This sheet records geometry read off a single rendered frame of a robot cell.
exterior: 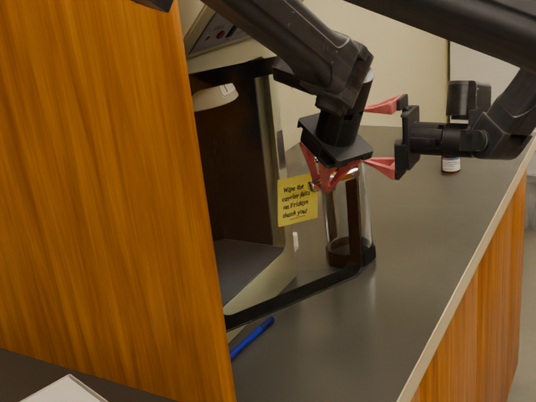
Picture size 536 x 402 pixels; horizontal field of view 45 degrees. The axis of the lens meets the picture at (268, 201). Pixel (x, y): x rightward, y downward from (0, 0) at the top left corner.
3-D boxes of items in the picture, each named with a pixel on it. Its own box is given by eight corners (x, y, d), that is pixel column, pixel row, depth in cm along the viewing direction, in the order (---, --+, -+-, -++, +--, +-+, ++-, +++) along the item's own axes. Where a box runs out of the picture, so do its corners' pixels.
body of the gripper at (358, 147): (335, 171, 88) (348, 128, 83) (294, 128, 93) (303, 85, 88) (372, 160, 91) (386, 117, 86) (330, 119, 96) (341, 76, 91)
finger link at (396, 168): (367, 128, 121) (416, 131, 117) (369, 164, 124) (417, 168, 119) (353, 139, 116) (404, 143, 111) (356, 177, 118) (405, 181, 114)
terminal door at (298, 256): (207, 337, 99) (165, 78, 85) (360, 273, 113) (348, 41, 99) (210, 340, 99) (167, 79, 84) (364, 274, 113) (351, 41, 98)
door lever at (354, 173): (293, 188, 100) (292, 172, 99) (342, 172, 104) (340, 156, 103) (314, 197, 96) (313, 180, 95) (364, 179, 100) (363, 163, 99)
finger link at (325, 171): (316, 207, 94) (329, 158, 88) (289, 177, 98) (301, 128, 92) (352, 195, 97) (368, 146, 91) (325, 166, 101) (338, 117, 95)
